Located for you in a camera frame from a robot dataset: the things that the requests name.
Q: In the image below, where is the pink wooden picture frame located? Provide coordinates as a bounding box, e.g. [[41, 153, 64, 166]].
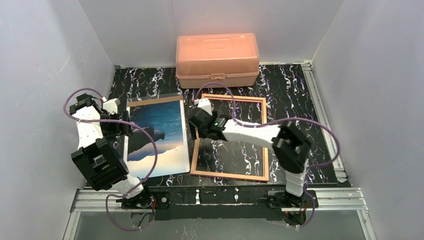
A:
[[190, 96, 269, 182]]

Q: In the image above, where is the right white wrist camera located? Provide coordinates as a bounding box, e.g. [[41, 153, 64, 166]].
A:
[[194, 98, 213, 115]]

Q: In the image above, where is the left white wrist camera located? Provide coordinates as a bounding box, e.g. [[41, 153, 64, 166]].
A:
[[100, 97, 121, 115]]

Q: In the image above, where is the aluminium right side rail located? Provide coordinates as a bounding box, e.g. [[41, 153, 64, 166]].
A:
[[300, 62, 348, 183]]

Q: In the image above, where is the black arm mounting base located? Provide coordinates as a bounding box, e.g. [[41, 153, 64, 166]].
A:
[[118, 186, 319, 224]]

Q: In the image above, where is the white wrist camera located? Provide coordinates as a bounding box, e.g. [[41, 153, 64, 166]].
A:
[[100, 97, 121, 115], [194, 98, 213, 115]]

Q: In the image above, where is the aluminium front rail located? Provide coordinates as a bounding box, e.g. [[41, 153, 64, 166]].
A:
[[70, 187, 369, 212]]

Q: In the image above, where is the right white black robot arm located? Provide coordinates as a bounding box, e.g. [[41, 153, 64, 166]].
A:
[[188, 108, 312, 198]]

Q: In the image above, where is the aluminium rail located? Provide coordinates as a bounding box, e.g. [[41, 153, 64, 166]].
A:
[[70, 187, 369, 212], [300, 62, 348, 183]]

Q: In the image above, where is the landscape photo print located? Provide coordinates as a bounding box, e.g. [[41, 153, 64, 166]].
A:
[[124, 100, 190, 179]]

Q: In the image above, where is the brown cardboard backing board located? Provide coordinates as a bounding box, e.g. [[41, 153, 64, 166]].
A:
[[126, 95, 184, 108]]

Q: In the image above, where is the orange plastic storage box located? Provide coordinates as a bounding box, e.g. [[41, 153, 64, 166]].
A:
[[175, 33, 260, 89]]

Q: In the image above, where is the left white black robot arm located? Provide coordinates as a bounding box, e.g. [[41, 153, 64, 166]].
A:
[[69, 93, 144, 199]]

